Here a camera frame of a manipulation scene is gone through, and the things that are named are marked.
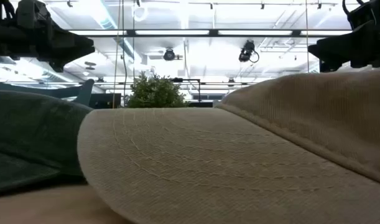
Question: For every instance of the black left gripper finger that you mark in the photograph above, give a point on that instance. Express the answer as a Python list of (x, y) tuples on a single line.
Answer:
[(81, 54), (79, 43)]

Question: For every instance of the dark green cap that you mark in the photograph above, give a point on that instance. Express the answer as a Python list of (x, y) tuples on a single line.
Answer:
[(31, 133)]

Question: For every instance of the small green potted plant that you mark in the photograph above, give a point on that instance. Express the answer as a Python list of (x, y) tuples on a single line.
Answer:
[(155, 93)]

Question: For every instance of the round black ceiling spotlight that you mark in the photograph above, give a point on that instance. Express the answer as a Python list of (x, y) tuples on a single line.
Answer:
[(169, 55)]

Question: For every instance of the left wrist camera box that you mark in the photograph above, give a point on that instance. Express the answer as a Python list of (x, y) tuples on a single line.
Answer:
[(31, 14)]

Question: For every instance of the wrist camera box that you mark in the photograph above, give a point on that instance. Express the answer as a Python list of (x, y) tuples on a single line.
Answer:
[(360, 14), (31, 14)]

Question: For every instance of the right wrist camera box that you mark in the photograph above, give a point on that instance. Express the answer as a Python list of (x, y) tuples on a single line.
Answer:
[(360, 14)]

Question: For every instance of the black aluminium rig frame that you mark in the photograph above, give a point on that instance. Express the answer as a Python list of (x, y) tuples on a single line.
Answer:
[(177, 35)]

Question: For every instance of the black metal bracket stand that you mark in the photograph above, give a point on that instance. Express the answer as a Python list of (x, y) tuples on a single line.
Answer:
[(189, 81)]

